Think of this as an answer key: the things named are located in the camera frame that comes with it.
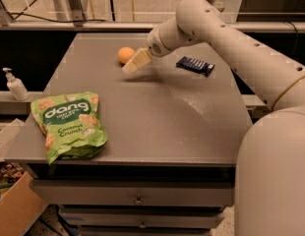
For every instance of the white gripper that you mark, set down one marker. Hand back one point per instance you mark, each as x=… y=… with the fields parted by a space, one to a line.
x=154 y=45

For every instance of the orange fruit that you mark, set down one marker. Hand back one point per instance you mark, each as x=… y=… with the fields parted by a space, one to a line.
x=125 y=53

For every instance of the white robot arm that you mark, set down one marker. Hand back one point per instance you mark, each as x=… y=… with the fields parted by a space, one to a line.
x=270 y=168

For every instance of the green rice chip bag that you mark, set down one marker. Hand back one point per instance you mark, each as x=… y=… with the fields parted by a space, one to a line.
x=70 y=124

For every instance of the dark blue snack bar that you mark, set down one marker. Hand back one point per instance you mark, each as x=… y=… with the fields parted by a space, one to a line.
x=195 y=65

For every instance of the grey drawer cabinet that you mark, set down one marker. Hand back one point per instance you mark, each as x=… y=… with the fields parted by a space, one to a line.
x=173 y=139

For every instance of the white pump dispenser bottle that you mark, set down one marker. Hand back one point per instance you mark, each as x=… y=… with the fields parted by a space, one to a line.
x=15 y=86

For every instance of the metal drawer knob upper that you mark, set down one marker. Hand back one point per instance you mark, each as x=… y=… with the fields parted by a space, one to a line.
x=138 y=201

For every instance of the metal drawer knob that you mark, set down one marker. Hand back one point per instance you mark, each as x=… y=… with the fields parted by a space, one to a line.
x=138 y=201
x=142 y=225

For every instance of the metal drawer knob lower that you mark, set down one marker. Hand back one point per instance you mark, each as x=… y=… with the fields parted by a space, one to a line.
x=142 y=225

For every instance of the brown cardboard box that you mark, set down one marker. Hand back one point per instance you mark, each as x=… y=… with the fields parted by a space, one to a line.
x=20 y=206

